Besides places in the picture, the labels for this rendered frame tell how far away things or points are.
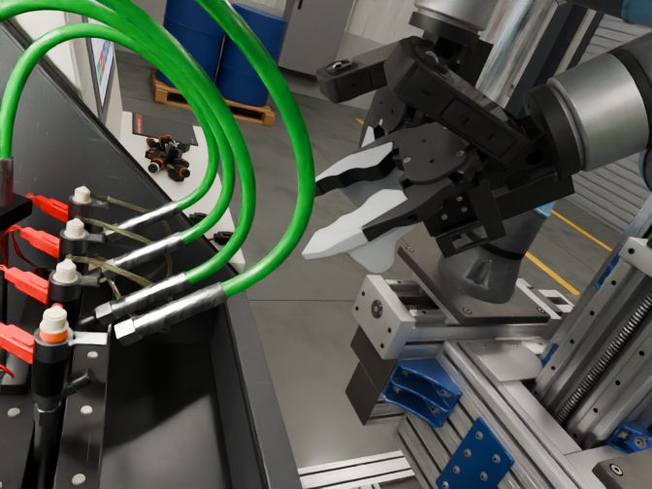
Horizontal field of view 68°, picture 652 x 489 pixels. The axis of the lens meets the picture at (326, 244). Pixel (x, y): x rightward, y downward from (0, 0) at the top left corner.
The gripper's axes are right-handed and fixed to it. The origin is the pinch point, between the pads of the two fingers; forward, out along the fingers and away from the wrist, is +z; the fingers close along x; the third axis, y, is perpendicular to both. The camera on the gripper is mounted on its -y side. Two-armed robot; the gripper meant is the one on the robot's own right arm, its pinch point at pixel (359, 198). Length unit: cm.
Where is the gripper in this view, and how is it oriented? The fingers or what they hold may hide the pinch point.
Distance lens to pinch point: 56.3
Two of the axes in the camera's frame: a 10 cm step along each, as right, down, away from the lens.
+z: -3.1, 8.4, 4.4
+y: 9.0, 1.1, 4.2
